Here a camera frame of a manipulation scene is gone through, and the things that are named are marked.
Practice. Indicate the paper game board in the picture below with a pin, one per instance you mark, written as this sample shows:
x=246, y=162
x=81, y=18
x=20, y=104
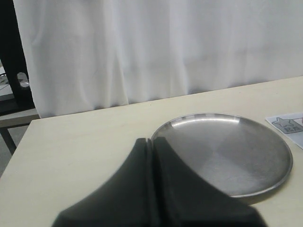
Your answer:
x=291, y=125

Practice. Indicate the white curtain backdrop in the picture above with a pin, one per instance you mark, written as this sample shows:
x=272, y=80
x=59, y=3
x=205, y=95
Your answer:
x=83, y=55

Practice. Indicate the grey side table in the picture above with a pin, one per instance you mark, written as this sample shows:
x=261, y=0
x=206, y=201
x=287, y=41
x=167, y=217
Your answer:
x=14, y=114

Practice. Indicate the round steel plate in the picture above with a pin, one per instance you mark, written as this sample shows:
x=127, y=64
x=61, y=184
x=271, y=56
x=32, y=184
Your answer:
x=239, y=156

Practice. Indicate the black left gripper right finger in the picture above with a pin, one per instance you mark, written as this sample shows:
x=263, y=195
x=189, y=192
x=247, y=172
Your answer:
x=187, y=200

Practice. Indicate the black metal frame post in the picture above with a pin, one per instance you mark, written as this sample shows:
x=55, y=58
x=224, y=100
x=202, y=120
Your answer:
x=13, y=61

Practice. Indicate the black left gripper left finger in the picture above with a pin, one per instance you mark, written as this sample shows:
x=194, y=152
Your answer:
x=127, y=199

